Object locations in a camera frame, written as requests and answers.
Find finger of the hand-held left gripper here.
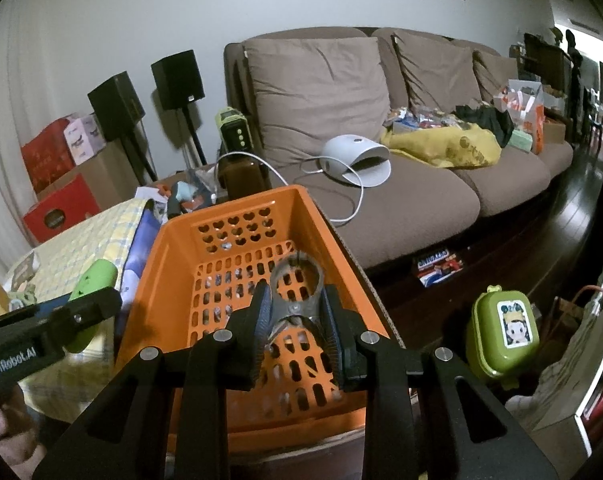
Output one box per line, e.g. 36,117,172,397
46,287,123,356

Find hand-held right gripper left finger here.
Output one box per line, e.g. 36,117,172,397
31,280,274,480

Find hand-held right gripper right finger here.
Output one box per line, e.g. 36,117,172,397
321,284,559,480

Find green perforated oval case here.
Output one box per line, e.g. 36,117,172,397
66,259,119,353

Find grey clothes clip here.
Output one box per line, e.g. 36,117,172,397
265,252,332,351

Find orange plastic basket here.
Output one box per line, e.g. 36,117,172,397
115,185,407,436

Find yellow plaid tablecloth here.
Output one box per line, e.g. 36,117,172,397
1,197,154,411

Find blue plastic sheet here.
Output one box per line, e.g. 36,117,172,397
118,205,167,306

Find snack box under sofa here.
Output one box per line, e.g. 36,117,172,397
412,247,465,288

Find white printed leaflet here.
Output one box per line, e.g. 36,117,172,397
134,185,169,206

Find brown cardboard box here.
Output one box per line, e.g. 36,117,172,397
34,140,142,211

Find dark brown box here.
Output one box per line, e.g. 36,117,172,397
216,152,269,201

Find green lunch box with sticker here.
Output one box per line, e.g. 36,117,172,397
465,285,541,391

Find brown sofa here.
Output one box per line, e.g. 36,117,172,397
224,26,575,281

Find dark red gift box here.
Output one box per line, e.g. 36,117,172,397
20,117,77,181

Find small white box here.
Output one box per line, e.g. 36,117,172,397
64,114,107,165

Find white curtain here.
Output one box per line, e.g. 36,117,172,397
0,35,37,251

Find white dome lamp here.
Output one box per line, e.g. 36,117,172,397
320,134,392,186

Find green black power station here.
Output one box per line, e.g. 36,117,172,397
214,106,254,153

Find black speaker on stand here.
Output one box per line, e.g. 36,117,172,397
150,50,208,167
87,72,159,186

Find yellow cloth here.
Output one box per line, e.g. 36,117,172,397
381,122,502,168

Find large brown sofa cushion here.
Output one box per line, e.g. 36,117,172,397
244,37,392,168

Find pile of snack packets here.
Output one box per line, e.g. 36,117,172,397
384,107,462,133

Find white lace cloth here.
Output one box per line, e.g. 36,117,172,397
506,230,603,441

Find black cloth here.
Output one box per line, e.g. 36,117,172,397
454,102,515,148

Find mint green box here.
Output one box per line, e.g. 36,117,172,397
509,129,535,153

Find medium brown sofa cushion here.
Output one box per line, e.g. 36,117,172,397
392,32,485,116

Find white orange shopping bag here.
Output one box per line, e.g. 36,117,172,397
496,80,545,156

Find small brown sofa cushion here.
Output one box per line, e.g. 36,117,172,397
474,50,519,101

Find dark wooden cabinet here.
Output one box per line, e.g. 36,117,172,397
524,32,582,91

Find white cable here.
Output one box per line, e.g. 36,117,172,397
216,152,365,223

